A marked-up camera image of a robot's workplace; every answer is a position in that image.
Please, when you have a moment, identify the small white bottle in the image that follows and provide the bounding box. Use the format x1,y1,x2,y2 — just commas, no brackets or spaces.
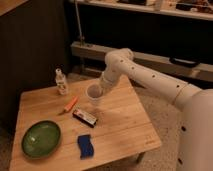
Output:
55,68,68,95

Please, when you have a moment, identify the white ceramic cup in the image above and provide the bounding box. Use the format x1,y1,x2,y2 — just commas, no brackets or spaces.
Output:
86,84,103,107

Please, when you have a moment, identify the blue sponge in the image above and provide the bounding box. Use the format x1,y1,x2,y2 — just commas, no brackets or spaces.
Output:
77,134,94,159

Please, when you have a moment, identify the black handle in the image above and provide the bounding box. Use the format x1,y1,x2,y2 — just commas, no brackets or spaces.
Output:
169,57,200,68

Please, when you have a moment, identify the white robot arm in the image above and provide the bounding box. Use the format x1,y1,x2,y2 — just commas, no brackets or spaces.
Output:
100,48,213,171

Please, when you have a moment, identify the wooden table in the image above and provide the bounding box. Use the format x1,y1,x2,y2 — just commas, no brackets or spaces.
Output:
9,76,161,171

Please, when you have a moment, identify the orange carrot toy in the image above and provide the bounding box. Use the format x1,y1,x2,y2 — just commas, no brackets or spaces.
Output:
58,96,78,115

